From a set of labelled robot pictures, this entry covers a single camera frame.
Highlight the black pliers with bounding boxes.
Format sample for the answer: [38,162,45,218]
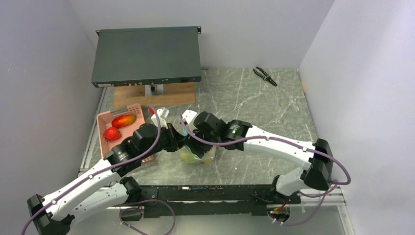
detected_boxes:
[253,67,277,87]

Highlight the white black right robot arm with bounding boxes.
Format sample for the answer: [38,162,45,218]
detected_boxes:
[179,110,333,203]

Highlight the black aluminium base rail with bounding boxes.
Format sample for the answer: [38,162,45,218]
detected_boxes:
[108,185,345,218]

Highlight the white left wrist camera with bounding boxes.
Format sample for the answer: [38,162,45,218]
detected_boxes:
[148,107,170,128]

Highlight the red strawberry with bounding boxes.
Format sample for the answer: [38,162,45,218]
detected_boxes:
[103,127,121,141]

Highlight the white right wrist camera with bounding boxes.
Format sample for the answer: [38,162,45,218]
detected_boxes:
[182,110,198,130]

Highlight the light green cabbage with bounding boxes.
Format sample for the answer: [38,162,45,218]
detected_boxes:
[179,148,203,164]

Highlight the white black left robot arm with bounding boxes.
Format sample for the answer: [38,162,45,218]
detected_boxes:
[27,123,186,235]

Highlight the pink plastic perforated basket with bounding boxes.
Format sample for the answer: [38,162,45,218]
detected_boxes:
[96,103,145,158]

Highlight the wooden block stand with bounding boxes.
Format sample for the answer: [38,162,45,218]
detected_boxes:
[112,83,195,109]

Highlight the red orange mango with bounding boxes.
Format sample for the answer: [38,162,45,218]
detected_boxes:
[111,114,136,128]

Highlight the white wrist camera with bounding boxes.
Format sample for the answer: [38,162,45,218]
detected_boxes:
[148,107,170,128]
[182,110,198,130]

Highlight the clear zip top bag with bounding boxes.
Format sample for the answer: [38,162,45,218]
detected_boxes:
[183,128,216,164]

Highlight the dark green rack server box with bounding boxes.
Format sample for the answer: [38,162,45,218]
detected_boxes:
[91,26,202,88]

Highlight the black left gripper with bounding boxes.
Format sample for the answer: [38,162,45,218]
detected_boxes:
[140,122,185,159]

